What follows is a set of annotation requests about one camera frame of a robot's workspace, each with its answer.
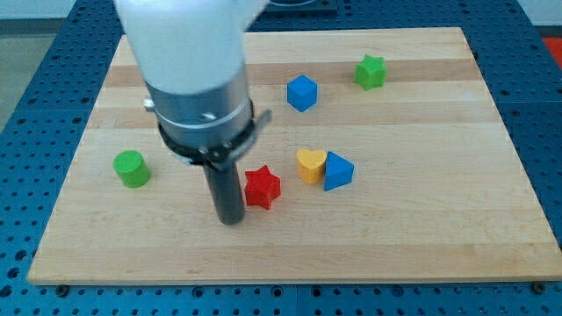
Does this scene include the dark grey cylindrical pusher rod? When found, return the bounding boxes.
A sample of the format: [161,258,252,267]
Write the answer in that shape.
[204,163,245,226]

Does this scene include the red star block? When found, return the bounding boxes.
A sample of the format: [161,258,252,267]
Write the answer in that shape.
[244,165,281,210]

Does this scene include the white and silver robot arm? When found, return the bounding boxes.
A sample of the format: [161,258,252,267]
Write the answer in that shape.
[114,0,272,225]

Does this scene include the yellow heart block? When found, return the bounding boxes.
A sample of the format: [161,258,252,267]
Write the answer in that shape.
[296,148,328,184]

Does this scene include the green star block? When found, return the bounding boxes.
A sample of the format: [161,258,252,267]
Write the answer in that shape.
[354,54,387,91]

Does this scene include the green cylinder block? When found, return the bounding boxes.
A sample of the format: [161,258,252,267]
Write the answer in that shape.
[112,150,151,189]

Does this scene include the blue triangle block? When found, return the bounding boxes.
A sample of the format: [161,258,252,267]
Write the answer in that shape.
[324,151,355,191]

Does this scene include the blue cube block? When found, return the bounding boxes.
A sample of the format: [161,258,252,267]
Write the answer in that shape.
[286,75,318,112]

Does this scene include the wooden board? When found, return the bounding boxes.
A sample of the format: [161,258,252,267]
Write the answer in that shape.
[27,27,561,285]

